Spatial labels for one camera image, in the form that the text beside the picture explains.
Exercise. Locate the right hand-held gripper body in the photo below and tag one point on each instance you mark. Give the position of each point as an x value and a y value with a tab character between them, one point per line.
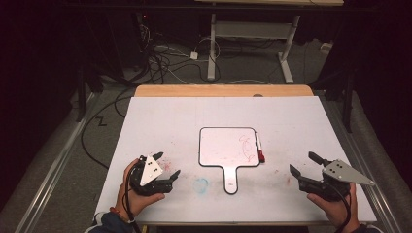
324	189

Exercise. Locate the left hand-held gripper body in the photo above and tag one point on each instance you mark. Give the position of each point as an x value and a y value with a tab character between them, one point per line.
152	187

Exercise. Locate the red whiteboard marker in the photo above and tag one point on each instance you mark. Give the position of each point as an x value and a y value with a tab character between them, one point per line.
259	145

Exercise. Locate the person's left hand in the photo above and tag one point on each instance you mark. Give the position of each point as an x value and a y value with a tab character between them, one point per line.
136	202

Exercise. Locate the person's right hand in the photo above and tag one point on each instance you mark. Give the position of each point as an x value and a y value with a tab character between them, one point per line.
333	210

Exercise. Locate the large white table sheet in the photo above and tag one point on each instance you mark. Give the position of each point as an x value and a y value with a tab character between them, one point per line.
162	129

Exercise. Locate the wooden table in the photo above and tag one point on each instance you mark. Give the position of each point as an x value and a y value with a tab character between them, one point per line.
210	90

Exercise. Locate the black stand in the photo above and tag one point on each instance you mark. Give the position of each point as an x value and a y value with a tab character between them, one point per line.
81	97

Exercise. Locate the white power adapter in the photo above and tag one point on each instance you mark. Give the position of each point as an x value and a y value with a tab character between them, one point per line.
193	55

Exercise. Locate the small white box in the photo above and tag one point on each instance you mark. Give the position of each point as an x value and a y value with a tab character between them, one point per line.
326	47

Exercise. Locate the white-framed desk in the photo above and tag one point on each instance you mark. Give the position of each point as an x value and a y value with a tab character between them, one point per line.
212	48

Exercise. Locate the metal floor rail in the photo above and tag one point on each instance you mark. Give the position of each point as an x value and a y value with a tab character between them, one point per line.
362	155
55	171

